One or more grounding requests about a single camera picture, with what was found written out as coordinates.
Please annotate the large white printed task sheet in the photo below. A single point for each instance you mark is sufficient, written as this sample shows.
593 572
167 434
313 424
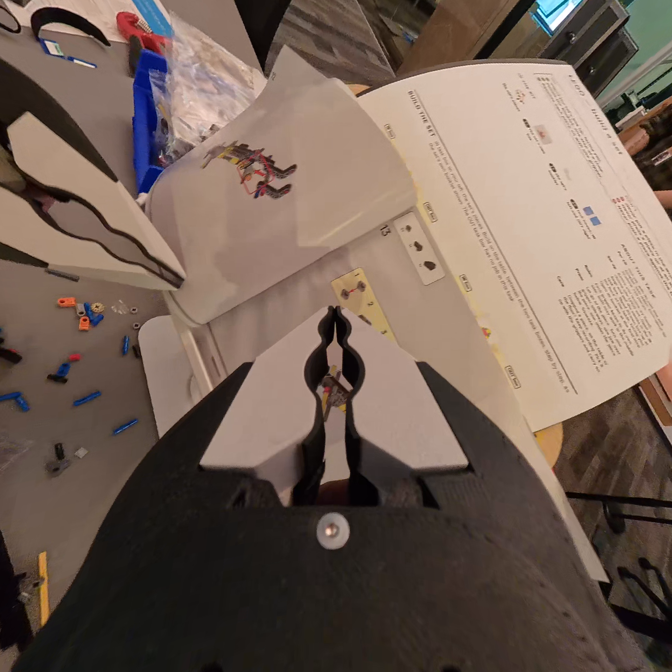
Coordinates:
525 262

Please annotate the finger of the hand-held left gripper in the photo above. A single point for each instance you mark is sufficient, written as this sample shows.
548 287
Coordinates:
89 178
31 236

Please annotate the black chair base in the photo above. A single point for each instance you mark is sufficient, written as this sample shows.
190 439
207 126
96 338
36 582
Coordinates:
611 512

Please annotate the light blue card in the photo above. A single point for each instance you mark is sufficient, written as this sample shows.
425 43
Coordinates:
152 13

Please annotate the brown cardboard panel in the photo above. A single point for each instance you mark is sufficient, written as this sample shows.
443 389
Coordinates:
462 31

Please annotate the crumpled clear plastic bags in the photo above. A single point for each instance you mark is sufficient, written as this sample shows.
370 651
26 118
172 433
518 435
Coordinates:
210 78

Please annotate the blue plastic bin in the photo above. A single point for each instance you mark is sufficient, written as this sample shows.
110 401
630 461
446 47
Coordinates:
144 131

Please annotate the scattered loose lego pieces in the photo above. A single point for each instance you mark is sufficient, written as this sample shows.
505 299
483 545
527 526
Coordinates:
84 323

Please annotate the lego instruction booklet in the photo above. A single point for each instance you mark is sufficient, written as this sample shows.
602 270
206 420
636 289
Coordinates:
288 236

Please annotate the black drawer cabinet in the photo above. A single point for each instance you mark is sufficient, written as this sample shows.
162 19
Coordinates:
588 36

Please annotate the yellow strip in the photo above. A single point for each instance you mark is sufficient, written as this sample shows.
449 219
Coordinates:
43 577

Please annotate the red hand tool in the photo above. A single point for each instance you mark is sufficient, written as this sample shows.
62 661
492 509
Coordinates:
131 26

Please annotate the small grey lego assembly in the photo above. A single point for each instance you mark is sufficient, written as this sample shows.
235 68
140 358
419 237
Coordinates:
57 464

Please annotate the blue white badge card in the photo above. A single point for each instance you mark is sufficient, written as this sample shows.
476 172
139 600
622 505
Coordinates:
52 47

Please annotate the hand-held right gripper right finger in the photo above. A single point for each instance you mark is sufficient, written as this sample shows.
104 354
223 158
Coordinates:
404 420

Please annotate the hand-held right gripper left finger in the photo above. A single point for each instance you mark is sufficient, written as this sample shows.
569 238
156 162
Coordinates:
262 414

